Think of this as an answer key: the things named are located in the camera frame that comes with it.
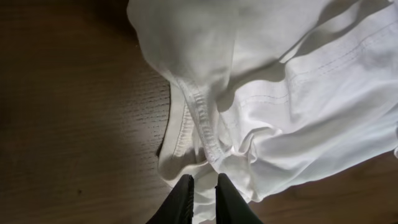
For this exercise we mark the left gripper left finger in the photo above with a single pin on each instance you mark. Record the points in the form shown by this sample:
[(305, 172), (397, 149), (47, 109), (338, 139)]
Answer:
[(177, 208)]

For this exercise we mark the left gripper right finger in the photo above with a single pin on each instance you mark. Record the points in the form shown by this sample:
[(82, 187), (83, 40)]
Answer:
[(231, 208)]

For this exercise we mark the white printed t-shirt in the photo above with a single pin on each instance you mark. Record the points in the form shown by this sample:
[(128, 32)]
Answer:
[(271, 93)]

